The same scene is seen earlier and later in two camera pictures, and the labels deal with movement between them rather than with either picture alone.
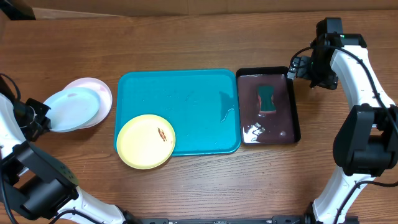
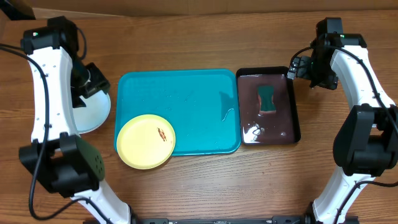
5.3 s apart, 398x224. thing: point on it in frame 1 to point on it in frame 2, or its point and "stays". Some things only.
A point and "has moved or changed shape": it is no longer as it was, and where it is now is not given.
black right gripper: [330, 83] stays
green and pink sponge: [265, 94] stays
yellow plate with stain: [145, 142] stays
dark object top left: [17, 10] stays
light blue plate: [73, 109] has moved or changed shape
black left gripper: [33, 130] to [101, 83]
